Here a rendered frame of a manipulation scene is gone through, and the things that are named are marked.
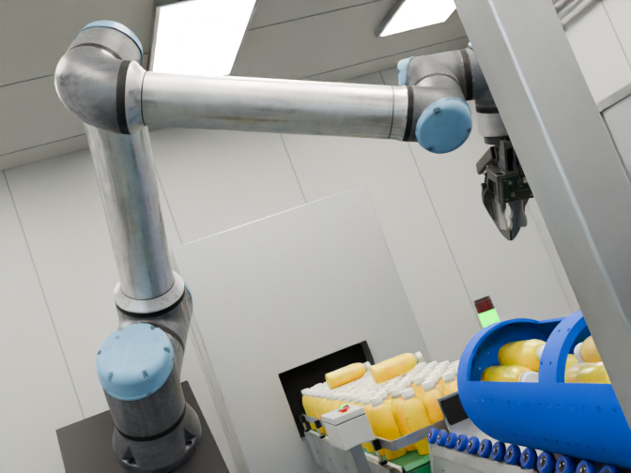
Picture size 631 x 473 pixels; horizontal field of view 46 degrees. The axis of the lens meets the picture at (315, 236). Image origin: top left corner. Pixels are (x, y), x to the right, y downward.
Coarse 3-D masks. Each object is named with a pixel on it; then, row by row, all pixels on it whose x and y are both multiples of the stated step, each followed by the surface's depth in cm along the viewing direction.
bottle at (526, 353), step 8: (504, 344) 171; (512, 344) 166; (520, 344) 162; (528, 344) 158; (536, 344) 157; (544, 344) 156; (504, 352) 168; (512, 352) 164; (520, 352) 160; (528, 352) 157; (536, 352) 155; (504, 360) 168; (512, 360) 164; (520, 360) 160; (528, 360) 157; (536, 360) 156; (536, 368) 157
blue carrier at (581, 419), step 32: (512, 320) 169; (544, 320) 167; (576, 320) 129; (480, 352) 172; (544, 352) 132; (480, 384) 157; (512, 384) 142; (544, 384) 129; (576, 384) 119; (608, 384) 110; (480, 416) 161; (512, 416) 145; (544, 416) 131; (576, 416) 120; (608, 416) 111; (544, 448) 144; (576, 448) 128; (608, 448) 116
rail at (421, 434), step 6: (444, 420) 221; (426, 426) 219; (432, 426) 220; (438, 426) 220; (444, 426) 220; (414, 432) 218; (420, 432) 219; (426, 432) 219; (402, 438) 217; (408, 438) 218; (414, 438) 218; (420, 438) 218; (396, 444) 217; (402, 444) 217; (408, 444) 217
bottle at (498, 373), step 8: (488, 368) 169; (496, 368) 165; (504, 368) 160; (512, 368) 157; (520, 368) 156; (528, 368) 156; (488, 376) 166; (496, 376) 162; (504, 376) 158; (512, 376) 156; (520, 376) 154
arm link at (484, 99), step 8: (472, 56) 126; (472, 64) 125; (472, 72) 125; (480, 72) 125; (472, 80) 126; (480, 80) 126; (472, 88) 126; (480, 88) 127; (488, 88) 127; (472, 96) 128; (480, 96) 128; (488, 96) 127; (480, 104) 129; (488, 104) 128; (480, 112) 130; (488, 112) 128; (496, 112) 128
